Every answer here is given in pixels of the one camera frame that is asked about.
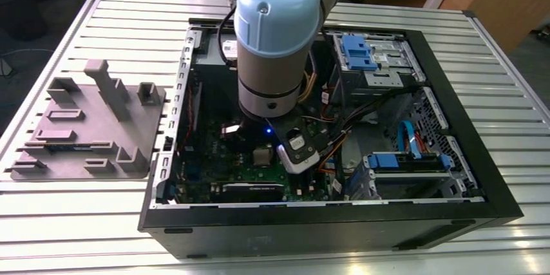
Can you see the metal disk bay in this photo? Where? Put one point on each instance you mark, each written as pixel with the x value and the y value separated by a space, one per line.
pixel 407 181

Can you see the grey power supply unit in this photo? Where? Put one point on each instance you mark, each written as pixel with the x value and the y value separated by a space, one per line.
pixel 213 88

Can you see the black graphics card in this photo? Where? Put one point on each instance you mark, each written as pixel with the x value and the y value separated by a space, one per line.
pixel 251 188

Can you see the black chair base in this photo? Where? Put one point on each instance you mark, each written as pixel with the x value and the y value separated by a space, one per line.
pixel 542 32

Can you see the hard disk in blue carrier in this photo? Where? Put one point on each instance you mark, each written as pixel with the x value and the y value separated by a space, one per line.
pixel 385 161

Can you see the metal drive cage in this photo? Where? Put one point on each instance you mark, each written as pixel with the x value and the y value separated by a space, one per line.
pixel 385 79

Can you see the green RAM stick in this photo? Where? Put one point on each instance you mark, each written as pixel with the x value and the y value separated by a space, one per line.
pixel 68 147

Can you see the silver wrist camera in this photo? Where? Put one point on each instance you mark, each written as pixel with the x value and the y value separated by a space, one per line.
pixel 298 157

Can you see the grey parts rack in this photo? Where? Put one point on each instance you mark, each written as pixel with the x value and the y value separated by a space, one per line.
pixel 107 139

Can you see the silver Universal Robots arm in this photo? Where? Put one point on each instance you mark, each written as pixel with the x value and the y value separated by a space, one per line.
pixel 275 62

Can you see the CPU socket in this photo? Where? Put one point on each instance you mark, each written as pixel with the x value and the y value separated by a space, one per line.
pixel 261 165

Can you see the blue plastic drive latch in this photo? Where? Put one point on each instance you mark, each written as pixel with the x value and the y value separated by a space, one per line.
pixel 358 52

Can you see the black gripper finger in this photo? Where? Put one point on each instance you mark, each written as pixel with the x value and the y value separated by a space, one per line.
pixel 230 128

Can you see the black table corner cap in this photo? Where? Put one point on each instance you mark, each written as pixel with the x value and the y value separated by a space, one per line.
pixel 469 14

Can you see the black office chair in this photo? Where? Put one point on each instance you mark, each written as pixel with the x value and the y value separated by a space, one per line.
pixel 26 4

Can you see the green motherboard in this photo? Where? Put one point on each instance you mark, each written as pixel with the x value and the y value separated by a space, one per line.
pixel 202 159

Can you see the black open PC case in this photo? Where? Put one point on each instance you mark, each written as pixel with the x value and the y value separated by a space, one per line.
pixel 322 233

